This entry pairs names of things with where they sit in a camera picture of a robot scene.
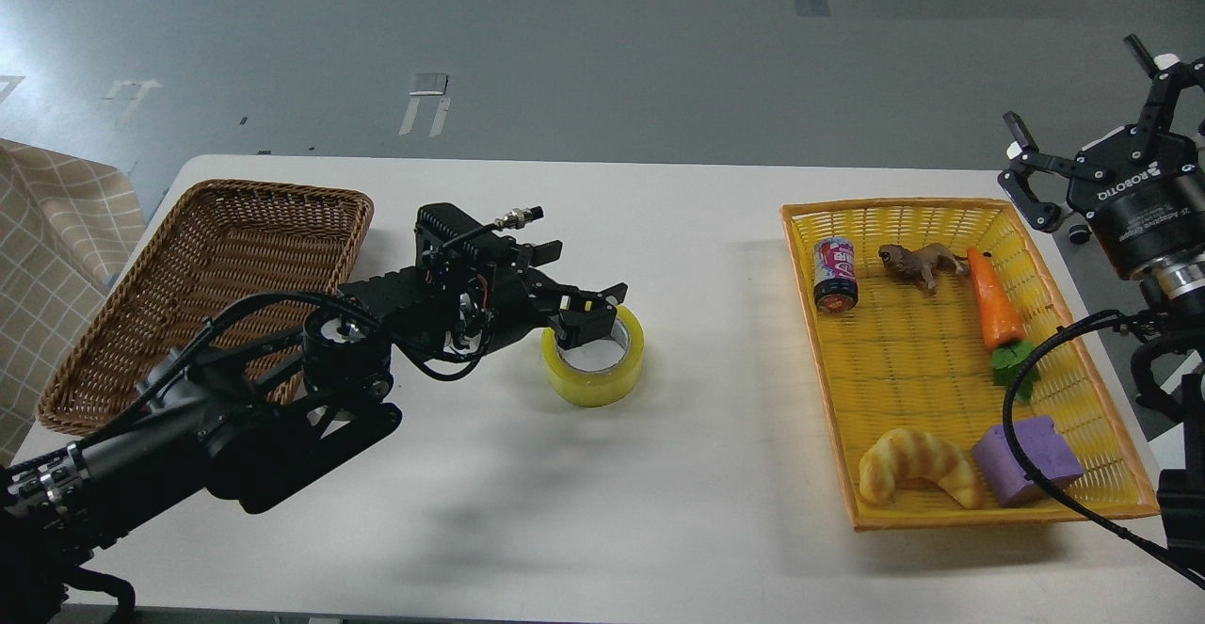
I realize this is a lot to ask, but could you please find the small drink can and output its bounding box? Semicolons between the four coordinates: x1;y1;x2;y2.
812;235;860;312

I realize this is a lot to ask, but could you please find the purple foam block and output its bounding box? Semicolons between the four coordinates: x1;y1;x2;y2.
972;416;1085;507

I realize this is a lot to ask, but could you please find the yellow tape roll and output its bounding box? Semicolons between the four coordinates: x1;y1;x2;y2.
539;305;646;408

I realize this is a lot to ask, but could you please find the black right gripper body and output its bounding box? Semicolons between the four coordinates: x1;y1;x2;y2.
1068;126;1204;279

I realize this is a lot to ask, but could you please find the brown wicker basket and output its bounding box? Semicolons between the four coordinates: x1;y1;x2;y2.
36;181;374;435

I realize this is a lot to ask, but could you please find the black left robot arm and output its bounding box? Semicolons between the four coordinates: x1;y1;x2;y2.
2;202;628;623

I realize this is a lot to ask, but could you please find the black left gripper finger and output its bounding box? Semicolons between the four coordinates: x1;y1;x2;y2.
551;302;619;351
551;282;629;310

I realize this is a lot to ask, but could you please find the yellow plastic basket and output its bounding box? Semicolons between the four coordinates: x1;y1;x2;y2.
780;198;1162;532

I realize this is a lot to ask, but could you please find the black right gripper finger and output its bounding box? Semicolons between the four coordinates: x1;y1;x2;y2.
1123;35;1204;145
999;111;1093;232

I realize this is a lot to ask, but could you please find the orange toy carrot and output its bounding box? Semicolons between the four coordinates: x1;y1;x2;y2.
966;247;1036;388

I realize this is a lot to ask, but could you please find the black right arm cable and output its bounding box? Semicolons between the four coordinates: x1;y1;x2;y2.
1001;310;1205;591

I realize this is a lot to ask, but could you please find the brown toy animal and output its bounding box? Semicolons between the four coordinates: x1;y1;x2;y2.
877;243;970;298

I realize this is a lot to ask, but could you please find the toy croissant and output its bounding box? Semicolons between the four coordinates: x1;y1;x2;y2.
858;428;986;510

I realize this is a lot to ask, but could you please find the beige checkered cloth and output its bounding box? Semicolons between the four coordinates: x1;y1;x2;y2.
1;140;146;464

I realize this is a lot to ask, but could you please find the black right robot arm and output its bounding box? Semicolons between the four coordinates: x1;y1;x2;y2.
998;35;1204;585

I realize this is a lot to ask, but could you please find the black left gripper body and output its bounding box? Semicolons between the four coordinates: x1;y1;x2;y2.
481;261;565;348

